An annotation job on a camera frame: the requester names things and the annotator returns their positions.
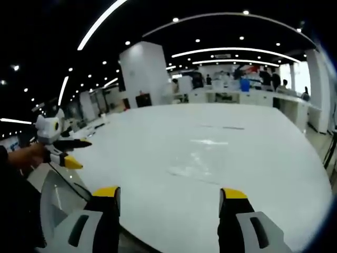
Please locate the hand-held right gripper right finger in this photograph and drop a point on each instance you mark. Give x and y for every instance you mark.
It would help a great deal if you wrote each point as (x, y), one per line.
(237, 232)

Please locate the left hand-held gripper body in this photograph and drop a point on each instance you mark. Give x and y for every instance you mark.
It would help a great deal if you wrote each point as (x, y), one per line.
(47, 129)

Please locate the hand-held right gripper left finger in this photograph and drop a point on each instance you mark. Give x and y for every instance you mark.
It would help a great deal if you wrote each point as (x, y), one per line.
(101, 232)

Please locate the clear resealable bag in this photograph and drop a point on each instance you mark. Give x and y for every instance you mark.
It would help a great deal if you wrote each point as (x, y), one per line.
(196, 163)

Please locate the person's left hand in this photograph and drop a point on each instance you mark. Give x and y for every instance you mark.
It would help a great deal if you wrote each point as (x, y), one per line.
(29, 155)

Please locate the white plastic chair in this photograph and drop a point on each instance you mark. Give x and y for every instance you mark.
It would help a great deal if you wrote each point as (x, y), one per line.
(52, 200)

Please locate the short ceiling light strip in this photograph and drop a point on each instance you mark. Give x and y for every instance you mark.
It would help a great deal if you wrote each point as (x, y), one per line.
(63, 89)

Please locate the person's dark clothing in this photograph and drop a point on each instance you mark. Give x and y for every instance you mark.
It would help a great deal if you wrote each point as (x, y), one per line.
(18, 210)

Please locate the black box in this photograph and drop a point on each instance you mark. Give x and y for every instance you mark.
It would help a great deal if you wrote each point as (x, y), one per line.
(143, 100)

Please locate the white square pillar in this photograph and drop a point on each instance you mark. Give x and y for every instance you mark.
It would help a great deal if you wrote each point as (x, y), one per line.
(143, 73)

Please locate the long curved ceiling light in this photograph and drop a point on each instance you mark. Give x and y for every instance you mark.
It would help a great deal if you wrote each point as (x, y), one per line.
(100, 21)
(237, 50)

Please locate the black tripod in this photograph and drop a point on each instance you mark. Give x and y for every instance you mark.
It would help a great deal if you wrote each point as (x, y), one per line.
(331, 153)

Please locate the long white counter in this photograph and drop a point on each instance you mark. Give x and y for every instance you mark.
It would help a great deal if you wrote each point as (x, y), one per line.
(263, 98)

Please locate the blue container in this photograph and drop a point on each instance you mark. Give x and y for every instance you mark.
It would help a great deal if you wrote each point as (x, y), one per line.
(245, 85)

